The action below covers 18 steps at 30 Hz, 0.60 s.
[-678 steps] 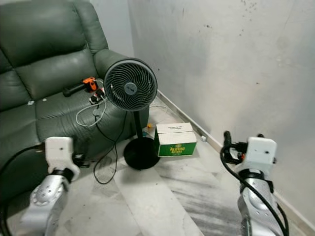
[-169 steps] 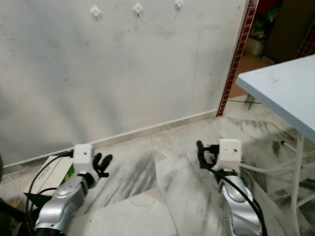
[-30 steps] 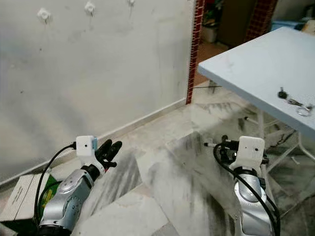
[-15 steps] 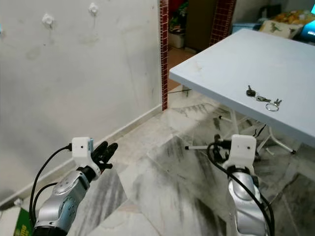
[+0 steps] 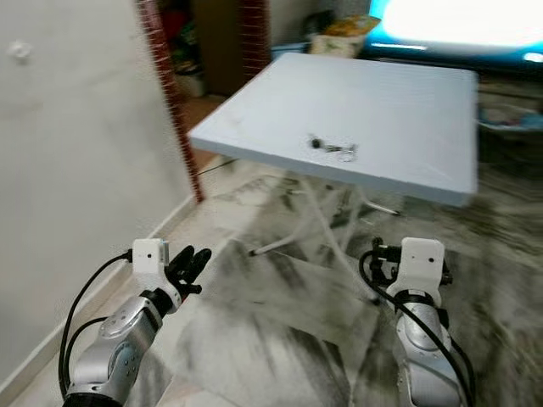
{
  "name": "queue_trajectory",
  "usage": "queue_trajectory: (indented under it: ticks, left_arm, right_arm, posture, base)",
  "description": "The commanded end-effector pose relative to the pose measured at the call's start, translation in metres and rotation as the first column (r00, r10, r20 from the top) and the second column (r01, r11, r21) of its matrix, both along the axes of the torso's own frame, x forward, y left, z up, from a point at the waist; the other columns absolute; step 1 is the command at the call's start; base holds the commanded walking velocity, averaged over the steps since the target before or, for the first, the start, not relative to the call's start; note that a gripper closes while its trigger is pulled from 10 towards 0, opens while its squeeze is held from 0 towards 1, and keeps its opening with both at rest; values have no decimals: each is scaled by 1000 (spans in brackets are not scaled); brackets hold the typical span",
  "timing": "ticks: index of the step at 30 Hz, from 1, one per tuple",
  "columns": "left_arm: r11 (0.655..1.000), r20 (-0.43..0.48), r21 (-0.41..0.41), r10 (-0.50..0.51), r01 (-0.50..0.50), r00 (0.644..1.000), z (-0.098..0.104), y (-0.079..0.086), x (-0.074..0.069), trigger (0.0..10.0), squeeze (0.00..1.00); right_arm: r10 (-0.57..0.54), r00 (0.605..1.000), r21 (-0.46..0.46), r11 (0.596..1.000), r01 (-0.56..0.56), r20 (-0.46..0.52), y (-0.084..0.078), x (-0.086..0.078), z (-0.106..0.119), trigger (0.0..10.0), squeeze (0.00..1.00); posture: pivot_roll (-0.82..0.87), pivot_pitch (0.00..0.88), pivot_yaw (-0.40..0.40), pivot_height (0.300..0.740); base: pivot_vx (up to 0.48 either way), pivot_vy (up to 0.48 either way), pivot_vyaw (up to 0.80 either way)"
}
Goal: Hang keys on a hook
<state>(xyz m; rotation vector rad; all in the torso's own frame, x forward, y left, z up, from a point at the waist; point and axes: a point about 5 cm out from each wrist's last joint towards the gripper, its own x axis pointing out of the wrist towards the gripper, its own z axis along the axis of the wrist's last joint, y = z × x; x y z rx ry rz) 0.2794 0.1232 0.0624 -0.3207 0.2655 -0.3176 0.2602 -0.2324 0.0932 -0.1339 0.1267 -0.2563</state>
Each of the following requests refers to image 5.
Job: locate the key bunch with black fob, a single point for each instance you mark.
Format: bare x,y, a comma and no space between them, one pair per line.
318,142

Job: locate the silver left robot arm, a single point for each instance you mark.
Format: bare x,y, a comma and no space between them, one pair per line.
119,348

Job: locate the white folding table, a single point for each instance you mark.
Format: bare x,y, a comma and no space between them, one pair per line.
356,102

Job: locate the yellow printed carton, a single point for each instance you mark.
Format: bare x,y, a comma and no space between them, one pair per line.
344,36

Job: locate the narrow red brick pillar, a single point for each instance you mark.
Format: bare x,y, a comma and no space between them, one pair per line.
253,38

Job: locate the bright glowing screen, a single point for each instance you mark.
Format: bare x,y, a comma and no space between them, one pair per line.
458,21

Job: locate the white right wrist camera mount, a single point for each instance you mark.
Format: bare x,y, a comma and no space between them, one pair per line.
422,264

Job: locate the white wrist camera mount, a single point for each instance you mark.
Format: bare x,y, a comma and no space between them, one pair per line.
150,263
422,264

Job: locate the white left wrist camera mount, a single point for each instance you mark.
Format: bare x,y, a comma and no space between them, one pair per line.
150,263

